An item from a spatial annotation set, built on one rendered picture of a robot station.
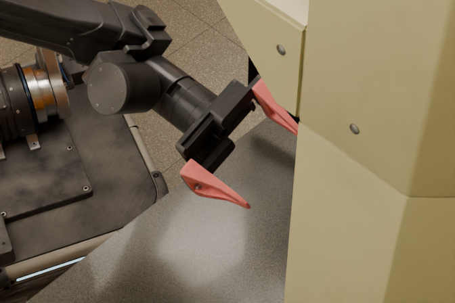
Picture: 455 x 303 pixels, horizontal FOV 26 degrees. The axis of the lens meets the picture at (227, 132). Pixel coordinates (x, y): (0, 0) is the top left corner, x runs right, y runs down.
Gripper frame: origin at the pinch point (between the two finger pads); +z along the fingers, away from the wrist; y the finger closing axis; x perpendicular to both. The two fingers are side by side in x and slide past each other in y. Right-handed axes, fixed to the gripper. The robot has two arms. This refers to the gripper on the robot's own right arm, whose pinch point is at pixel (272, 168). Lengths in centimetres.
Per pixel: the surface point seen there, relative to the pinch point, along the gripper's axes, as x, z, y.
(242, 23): -31.3, 3.9, 2.2
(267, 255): 23.2, -2.9, -5.4
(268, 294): 21.6, 1.2, -9.3
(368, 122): -30.1, 16.9, 1.5
